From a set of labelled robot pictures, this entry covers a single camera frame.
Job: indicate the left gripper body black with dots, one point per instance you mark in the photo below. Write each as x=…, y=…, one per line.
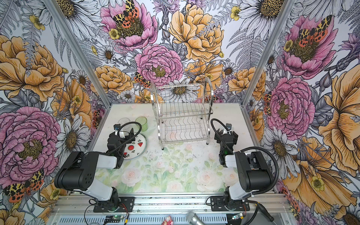
x=128, y=137

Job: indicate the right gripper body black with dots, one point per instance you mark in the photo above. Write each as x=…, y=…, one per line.
x=219, y=135

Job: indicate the watermelon pattern plate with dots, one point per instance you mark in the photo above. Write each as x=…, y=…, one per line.
x=136, y=148

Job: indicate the clear glass cup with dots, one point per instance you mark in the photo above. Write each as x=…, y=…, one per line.
x=124, y=121

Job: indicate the green tinted glass cup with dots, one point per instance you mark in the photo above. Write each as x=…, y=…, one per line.
x=144, y=123

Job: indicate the chrome two-tier dish rack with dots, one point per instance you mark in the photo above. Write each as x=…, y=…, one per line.
x=182, y=111

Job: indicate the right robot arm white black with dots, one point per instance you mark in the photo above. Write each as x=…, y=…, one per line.
x=254, y=175

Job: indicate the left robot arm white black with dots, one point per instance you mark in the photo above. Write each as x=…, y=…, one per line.
x=78, y=172

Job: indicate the green circuit board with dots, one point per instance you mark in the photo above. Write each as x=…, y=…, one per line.
x=113, y=218

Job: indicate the silver microphone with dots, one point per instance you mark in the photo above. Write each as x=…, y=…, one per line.
x=193, y=219

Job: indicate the small red pink figure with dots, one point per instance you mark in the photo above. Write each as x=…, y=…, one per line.
x=168, y=221

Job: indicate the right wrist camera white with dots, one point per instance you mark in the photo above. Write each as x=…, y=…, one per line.
x=228, y=129

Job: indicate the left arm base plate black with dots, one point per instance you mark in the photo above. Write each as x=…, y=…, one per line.
x=123, y=204

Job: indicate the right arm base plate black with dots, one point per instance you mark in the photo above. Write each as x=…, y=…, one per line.
x=220, y=204

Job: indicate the black handled screwdriver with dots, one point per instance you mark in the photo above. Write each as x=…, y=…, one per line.
x=263, y=210

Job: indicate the aluminium frame rail front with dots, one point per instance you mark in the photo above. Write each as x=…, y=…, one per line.
x=162, y=203

